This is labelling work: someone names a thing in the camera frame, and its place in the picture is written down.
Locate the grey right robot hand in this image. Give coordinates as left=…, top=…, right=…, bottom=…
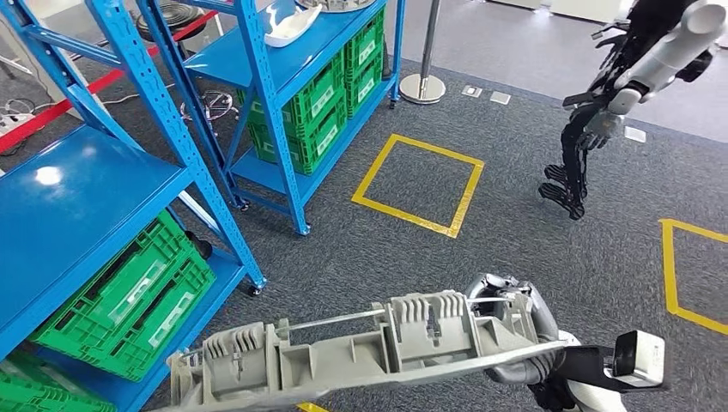
left=466, top=272, right=567, bottom=386

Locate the silver plastic wheel hubcap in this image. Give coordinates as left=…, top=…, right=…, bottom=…
left=295, top=0, right=378, bottom=14
left=150, top=289, right=570, bottom=412

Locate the blue steel shelf rack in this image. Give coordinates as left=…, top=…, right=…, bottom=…
left=133, top=0, right=409, bottom=237
left=0, top=0, right=269, bottom=412

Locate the white plastic part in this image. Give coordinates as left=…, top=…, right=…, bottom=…
left=264, top=4, right=324, bottom=49

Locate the black silver humanoid robot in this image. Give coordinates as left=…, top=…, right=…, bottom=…
left=538, top=0, right=728, bottom=221

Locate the green plastic crate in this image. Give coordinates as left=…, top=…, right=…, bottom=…
left=235, top=50, right=347, bottom=136
left=31, top=209, right=217, bottom=383
left=0, top=351, right=102, bottom=412
left=347, top=57, right=385, bottom=105
left=248, top=107, right=349, bottom=176
left=343, top=8, right=385, bottom=78

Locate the red floor tape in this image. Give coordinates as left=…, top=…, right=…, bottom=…
left=0, top=9, right=220, bottom=155

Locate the white power strip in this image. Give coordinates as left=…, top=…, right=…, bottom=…
left=0, top=111, right=36, bottom=136

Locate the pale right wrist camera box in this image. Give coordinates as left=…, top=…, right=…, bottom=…
left=611, top=330, right=666, bottom=392

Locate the chrome stanchion post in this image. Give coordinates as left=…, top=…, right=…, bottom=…
left=398, top=0, right=447, bottom=106

